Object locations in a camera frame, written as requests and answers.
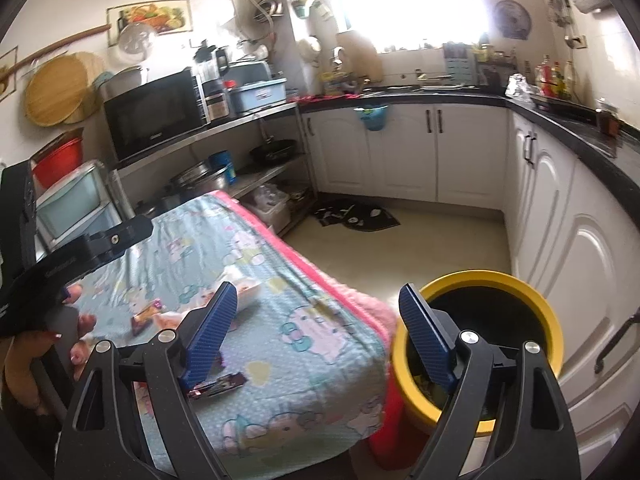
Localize stacked steel pots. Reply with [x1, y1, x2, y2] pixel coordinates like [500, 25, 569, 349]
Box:
[170, 160, 228, 201]

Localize plastic drawer cabinet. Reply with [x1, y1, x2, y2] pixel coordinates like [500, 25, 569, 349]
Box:
[35, 160, 123, 256]

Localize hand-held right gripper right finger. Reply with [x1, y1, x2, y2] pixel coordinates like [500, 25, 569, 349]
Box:
[398, 282, 583, 480]

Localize black stone countertop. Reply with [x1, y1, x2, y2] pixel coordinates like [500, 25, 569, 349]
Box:
[300, 85, 640, 201]

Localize fruit wall picture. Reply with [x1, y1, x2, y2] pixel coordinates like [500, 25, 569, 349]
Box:
[106, 0, 192, 47]

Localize black floor mat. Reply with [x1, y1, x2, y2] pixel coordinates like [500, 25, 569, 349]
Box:
[312, 199, 402, 232]

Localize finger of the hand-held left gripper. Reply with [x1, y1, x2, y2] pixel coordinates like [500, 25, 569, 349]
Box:
[82, 215, 153, 266]

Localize hanging kitchen utensils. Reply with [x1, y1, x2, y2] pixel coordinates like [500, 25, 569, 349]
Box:
[547, 0, 573, 41]

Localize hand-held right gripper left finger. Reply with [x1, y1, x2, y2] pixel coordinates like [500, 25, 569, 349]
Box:
[54, 281, 238, 480]

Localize black blender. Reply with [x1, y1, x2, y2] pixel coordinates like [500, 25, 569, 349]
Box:
[192, 40, 232, 123]

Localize row of condiment bottles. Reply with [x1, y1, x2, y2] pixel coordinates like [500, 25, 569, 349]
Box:
[535, 55, 578, 101]

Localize crumpled clear plastic bag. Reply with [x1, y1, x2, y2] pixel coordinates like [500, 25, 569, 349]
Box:
[505, 74, 538, 98]

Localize kitchen window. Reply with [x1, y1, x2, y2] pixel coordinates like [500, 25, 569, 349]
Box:
[330, 0, 493, 53]

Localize clear glass pot lid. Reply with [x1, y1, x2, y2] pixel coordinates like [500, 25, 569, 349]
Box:
[119, 22, 157, 61]

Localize steel pot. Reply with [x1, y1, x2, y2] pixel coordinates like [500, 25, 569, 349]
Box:
[100, 66, 150, 98]

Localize white printed plastic bag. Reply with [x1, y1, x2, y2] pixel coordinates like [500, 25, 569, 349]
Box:
[225, 267, 264, 313]

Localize red plastic basin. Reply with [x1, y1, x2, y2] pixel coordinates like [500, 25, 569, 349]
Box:
[31, 136, 85, 188]

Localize blue hanging basket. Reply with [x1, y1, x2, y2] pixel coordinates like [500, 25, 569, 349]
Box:
[356, 105, 390, 133]

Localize cartoon printed blanket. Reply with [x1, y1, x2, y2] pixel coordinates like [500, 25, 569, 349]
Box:
[65, 191, 396, 471]

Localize clear plastic storage box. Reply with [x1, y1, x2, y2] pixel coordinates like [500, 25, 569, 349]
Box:
[245, 185, 293, 231]

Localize round wooden board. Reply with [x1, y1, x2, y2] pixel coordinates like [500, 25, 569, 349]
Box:
[25, 51, 106, 127]

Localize blue-grey storage box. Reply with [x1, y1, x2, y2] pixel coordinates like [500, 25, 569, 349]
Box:
[227, 60, 288, 115]

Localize brown lidded jar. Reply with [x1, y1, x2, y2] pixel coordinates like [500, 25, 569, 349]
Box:
[595, 100, 623, 136]

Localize green drawer organizer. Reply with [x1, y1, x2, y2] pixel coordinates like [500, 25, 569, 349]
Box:
[444, 42, 478, 86]

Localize wooden rolling pin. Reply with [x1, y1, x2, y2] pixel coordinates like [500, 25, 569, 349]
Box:
[0, 24, 112, 86]

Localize dark glossy snack wrapper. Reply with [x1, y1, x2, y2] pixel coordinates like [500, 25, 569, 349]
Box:
[190, 372, 248, 400]

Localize dark orange snack wrapper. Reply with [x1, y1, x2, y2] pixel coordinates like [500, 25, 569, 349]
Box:
[131, 300, 165, 336]

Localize yellow rimmed trash bin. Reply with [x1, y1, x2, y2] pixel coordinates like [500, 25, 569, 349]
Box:
[390, 270, 560, 436]

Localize green wall holder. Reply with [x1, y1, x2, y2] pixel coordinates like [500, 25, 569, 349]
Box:
[291, 0, 333, 21]

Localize metal shelf rack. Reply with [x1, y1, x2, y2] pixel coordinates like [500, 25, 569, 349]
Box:
[107, 102, 321, 241]

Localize black frying pan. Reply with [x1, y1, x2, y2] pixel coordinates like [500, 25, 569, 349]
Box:
[249, 139, 297, 165]

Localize person's left hand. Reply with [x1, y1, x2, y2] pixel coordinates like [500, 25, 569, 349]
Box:
[0, 285, 99, 413]

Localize blue can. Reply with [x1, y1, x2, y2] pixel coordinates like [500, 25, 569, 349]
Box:
[210, 150, 238, 185]

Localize black microwave oven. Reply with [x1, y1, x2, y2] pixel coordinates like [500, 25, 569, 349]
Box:
[102, 69, 212, 161]

